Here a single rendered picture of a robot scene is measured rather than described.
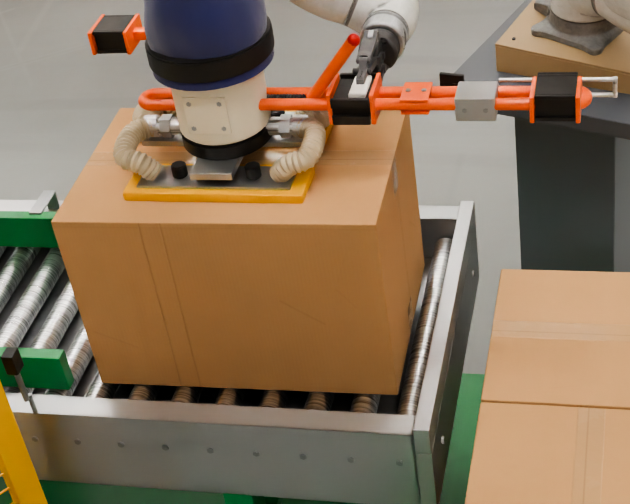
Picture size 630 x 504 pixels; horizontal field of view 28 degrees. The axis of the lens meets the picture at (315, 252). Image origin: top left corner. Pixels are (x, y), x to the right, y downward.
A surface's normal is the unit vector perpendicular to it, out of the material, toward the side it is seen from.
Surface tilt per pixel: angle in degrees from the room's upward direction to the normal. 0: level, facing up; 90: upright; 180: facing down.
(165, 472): 90
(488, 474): 0
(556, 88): 0
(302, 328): 90
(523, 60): 90
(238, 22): 79
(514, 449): 0
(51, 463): 90
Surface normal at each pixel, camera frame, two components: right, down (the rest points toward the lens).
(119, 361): -0.19, 0.61
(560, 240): -0.54, 0.56
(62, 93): -0.14, -0.79
